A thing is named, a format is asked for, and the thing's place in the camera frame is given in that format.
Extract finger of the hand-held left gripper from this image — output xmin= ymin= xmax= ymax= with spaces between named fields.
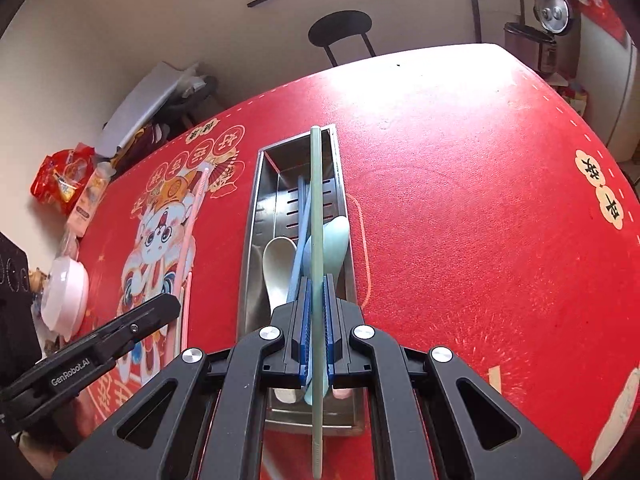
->
xmin=92 ymin=293 xmax=182 ymax=362

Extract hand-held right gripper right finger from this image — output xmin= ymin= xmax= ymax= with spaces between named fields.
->
xmin=323 ymin=274 xmax=583 ymax=480

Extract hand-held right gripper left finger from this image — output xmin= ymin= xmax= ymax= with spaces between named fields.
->
xmin=52 ymin=276 xmax=314 ymax=480

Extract pink chopstick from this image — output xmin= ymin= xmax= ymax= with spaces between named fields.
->
xmin=183 ymin=269 xmax=196 ymax=343
xmin=177 ymin=160 xmax=211 ymax=343

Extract white spoon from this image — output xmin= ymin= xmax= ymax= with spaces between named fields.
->
xmin=262 ymin=236 xmax=300 ymax=404

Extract mint green spoon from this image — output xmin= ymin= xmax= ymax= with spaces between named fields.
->
xmin=302 ymin=215 xmax=351 ymax=407

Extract stainless steel utensil tray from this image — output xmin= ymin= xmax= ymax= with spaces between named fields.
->
xmin=239 ymin=123 xmax=372 ymax=437

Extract blue chopstick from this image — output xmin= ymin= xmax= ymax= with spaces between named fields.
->
xmin=287 ymin=175 xmax=312 ymax=306

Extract green chopstick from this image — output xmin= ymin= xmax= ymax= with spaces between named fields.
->
xmin=308 ymin=125 xmax=327 ymax=479

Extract white bowl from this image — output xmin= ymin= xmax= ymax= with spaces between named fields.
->
xmin=39 ymin=257 xmax=92 ymax=337

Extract black dotted panel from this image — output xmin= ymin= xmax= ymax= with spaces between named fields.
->
xmin=0 ymin=231 xmax=40 ymax=363

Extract red snack bag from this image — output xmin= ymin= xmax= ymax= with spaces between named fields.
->
xmin=30 ymin=144 xmax=97 ymax=217

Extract red printed table mat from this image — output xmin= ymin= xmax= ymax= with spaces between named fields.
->
xmin=74 ymin=42 xmax=640 ymax=480

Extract grey board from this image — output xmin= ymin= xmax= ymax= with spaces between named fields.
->
xmin=95 ymin=61 xmax=202 ymax=157

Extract black round-back chair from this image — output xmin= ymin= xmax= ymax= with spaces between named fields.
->
xmin=307 ymin=11 xmax=374 ymax=68

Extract silver pressure cooker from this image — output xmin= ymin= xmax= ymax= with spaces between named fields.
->
xmin=503 ymin=0 xmax=572 ymax=79

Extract white cabinet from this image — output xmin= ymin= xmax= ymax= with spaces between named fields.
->
xmin=576 ymin=14 xmax=640 ymax=162

